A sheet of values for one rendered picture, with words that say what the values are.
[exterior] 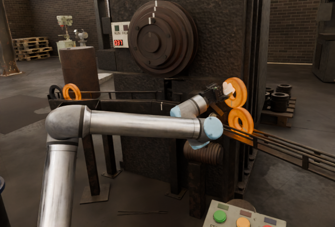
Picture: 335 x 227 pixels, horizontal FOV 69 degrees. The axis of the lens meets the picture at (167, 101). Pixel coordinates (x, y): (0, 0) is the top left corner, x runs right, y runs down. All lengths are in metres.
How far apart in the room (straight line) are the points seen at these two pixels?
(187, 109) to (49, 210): 0.66
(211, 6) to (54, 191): 1.25
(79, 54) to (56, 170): 3.41
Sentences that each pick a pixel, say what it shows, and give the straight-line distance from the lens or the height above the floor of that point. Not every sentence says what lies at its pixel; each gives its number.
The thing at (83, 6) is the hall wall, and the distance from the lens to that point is 10.65.
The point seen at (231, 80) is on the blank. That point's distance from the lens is 1.30.
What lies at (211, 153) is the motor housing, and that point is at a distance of 1.45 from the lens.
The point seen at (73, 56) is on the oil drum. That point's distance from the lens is 4.30.
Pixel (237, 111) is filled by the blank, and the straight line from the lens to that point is 1.29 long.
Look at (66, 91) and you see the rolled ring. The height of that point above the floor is 0.70.
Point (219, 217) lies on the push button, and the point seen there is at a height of 0.61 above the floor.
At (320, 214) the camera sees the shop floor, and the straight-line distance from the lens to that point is 2.00.
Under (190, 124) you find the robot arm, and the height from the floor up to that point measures 0.84.
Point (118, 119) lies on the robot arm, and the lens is 0.89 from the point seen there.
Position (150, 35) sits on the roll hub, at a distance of 1.48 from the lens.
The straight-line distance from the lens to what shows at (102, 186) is 2.12.
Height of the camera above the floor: 1.22
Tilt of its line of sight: 18 degrees down
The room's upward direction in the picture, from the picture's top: 3 degrees counter-clockwise
